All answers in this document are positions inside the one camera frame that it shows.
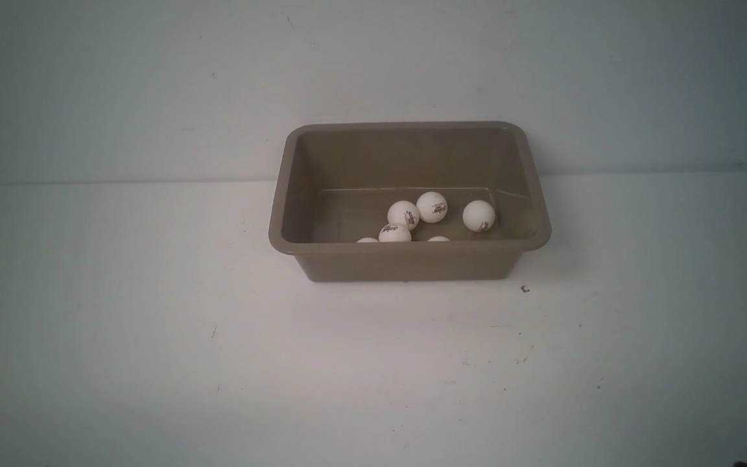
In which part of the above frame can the tan plastic storage bin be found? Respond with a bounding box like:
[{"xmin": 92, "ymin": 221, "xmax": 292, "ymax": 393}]
[{"xmin": 268, "ymin": 121, "xmax": 552, "ymax": 283}]

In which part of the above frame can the white ball with logo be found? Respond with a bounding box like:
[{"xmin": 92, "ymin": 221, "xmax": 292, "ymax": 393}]
[{"xmin": 416, "ymin": 191, "xmax": 448, "ymax": 224}]

